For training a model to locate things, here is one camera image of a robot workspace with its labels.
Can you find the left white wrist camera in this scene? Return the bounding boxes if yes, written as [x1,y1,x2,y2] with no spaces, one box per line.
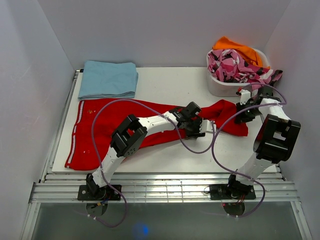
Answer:
[200,119,217,133]

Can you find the white plastic basket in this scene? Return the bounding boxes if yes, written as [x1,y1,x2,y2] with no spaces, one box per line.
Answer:
[206,48,270,98]

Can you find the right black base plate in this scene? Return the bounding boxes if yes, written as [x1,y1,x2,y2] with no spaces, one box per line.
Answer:
[204,183,256,200]

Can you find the folded light blue trousers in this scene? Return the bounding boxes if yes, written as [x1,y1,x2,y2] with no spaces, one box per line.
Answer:
[78,60,139,100]

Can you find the pink camouflage trousers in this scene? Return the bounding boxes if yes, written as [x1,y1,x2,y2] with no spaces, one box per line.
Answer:
[207,49,283,93]

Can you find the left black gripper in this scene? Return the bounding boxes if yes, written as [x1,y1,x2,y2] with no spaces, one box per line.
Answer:
[183,117,205,139]

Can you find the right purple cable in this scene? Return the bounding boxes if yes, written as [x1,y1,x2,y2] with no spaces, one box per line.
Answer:
[211,82,288,219]

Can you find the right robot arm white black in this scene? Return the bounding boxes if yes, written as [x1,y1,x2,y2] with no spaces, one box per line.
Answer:
[225,86,301,199]

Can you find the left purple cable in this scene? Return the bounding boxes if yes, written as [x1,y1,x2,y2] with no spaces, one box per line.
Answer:
[90,98,246,228]

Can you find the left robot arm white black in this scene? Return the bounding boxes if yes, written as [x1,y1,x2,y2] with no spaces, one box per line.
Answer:
[86,102,211,200]

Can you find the purple cable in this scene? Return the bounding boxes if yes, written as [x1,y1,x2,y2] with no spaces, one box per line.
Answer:
[90,98,246,228]
[211,82,288,219]

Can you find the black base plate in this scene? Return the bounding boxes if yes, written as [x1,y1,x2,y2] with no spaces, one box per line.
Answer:
[77,185,121,202]
[204,183,256,200]

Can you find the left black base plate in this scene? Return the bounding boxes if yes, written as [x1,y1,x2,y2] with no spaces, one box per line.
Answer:
[77,185,121,202]

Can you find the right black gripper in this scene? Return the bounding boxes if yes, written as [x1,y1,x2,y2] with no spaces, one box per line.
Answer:
[233,100,262,124]

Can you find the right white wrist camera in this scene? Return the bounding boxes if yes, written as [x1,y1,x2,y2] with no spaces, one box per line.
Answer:
[236,87,251,106]

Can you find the orange garment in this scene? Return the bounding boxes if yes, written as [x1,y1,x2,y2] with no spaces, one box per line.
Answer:
[212,36,270,69]

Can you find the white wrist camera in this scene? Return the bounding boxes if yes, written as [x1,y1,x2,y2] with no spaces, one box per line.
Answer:
[200,119,217,133]
[236,87,251,106]

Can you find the red trousers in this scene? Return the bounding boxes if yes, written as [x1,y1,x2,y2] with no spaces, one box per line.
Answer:
[64,98,249,171]

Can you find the aluminium rail frame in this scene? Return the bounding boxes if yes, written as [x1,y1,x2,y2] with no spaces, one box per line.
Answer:
[21,70,312,240]

